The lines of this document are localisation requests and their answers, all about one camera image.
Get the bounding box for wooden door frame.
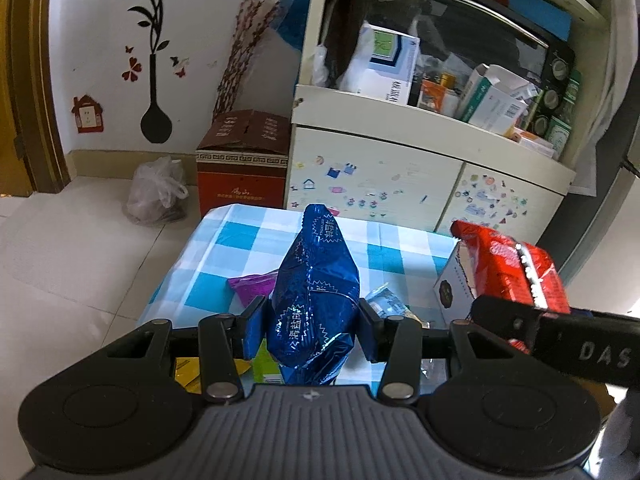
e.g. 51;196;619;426
1;0;70;197

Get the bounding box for red brown carton box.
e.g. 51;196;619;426
195;110;291;214

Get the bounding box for blue checkered tablecloth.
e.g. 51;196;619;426
136;202;461;396

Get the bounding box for black vase wall decal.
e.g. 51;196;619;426
128;0;172;144

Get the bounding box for black microwave oven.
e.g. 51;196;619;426
323;0;575;136

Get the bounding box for green snack packet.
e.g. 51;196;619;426
252;339;283;385

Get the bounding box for light blue snack packet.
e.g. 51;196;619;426
364;283;430;328

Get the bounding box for dried willow branches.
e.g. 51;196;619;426
213;0;279;119

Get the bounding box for orange medicine box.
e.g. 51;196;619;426
418;79;459;117

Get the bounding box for cream sticker-covered cabinet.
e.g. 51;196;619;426
284;0;639;243

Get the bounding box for clear plastic bag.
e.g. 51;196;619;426
124;156;189;226

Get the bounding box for white blue medicine box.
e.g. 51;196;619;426
337;22;420;105

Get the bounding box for open white carton box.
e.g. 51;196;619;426
454;64;540;136

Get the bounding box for small yellow snack packet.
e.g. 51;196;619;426
174;356;253;395

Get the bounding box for red snack packet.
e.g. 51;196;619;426
450;219;573;351

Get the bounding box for green glass bottle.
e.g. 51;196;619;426
544;70;582;160

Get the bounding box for purple snack packet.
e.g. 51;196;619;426
227;270;278;307

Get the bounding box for red house outlet decal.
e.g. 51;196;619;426
72;94;104;133

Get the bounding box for shiny blue snack bag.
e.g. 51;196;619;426
266;204;360;386

